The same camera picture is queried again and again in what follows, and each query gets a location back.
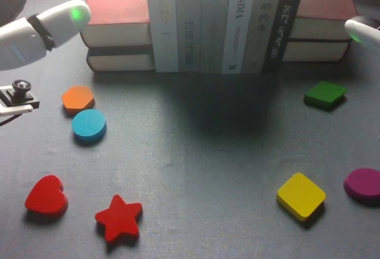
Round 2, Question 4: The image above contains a white fashion india book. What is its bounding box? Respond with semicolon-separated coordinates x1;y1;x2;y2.
221;0;258;75

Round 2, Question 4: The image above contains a grey special issue book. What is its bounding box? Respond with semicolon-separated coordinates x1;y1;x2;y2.
173;0;205;73

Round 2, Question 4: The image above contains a white book with faint print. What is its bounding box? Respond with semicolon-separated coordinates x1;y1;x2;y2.
144;0;179;74

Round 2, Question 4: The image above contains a red book with embossed cover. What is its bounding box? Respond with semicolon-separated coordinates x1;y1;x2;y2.
79;0;153;48

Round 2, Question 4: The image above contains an orange hexagon block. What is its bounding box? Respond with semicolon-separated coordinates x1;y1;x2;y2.
61;85;96;116

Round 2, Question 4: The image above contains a black and white net book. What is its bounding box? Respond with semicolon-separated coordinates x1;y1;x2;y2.
260;0;310;75

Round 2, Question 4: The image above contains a grey book with chinese title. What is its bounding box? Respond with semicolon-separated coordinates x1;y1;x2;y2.
240;0;288;75

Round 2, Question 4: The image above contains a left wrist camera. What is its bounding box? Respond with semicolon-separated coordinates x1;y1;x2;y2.
0;79;41;112

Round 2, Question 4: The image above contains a grey table cloth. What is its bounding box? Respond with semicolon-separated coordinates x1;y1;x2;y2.
0;0;380;259

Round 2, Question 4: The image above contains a plain grey book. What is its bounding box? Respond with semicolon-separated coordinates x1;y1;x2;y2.
200;0;233;74

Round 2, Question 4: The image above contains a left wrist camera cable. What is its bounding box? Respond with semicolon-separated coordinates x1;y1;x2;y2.
0;105;34;128

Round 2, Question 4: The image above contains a red star block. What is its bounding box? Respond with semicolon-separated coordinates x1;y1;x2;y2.
94;194;144;246

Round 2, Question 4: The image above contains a yellow square block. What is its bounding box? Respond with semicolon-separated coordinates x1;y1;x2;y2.
275;172;327;223

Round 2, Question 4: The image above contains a green square block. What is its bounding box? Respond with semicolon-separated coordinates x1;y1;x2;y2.
303;80;348;112

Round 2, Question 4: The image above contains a blue round block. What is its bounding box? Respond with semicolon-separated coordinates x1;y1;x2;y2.
71;109;108;144

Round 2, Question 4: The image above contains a magenta round block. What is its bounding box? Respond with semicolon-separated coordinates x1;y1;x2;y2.
343;168;380;207

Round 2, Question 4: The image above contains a red heart block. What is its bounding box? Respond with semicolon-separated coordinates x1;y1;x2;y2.
24;175;69;219

